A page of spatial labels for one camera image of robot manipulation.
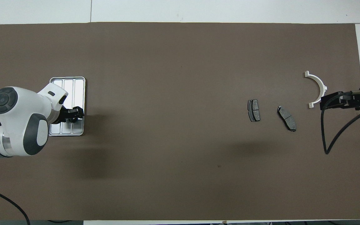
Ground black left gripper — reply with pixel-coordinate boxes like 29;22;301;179
55;106;84;124

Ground silver metal tray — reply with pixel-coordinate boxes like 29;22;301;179
49;77;86;137

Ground elongated dark grey brake pad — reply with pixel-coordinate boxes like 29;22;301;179
277;106;297;132

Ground rectangular dark grey brake pad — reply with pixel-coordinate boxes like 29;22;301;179
247;99;261;123

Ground brown table mat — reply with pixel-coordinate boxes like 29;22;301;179
0;22;360;221

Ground white half ring clamp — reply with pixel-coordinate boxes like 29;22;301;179
304;71;328;109

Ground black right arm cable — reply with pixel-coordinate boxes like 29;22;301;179
321;92;360;155

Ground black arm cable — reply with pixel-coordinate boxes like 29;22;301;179
0;186;30;225
321;92;360;155

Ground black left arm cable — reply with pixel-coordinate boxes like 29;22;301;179
0;186;30;225

